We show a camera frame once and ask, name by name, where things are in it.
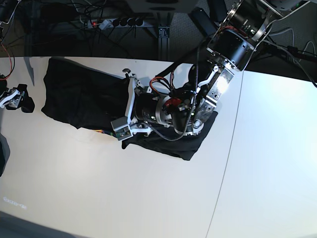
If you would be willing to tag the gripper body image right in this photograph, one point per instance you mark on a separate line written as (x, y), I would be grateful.
(144, 107)

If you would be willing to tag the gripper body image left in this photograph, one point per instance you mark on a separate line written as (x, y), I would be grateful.
(15, 101)

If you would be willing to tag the black T-shirt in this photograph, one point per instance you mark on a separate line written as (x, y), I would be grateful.
(86, 98)

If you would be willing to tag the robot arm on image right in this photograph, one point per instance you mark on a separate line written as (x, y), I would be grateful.
(231, 40)

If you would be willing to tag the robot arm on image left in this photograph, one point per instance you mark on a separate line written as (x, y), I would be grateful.
(7, 14)

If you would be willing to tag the dark object at left edge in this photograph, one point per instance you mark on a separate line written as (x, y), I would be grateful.
(4, 154)

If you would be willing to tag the grey power strip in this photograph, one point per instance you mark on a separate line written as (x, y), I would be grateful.
(106, 23)

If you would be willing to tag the black power adapter brick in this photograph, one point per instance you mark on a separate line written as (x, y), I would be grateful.
(204, 21)

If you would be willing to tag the black tripod stand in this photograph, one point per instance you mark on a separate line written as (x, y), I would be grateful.
(293, 53)

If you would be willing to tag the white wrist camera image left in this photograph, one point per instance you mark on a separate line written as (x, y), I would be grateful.
(6, 99)

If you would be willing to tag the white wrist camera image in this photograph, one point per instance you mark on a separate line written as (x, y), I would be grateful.
(6, 99)
(124, 127)

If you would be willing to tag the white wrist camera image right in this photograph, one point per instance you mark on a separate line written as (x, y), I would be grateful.
(124, 127)

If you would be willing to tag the aluminium frame post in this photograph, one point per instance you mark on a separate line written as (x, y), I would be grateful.
(164, 21)

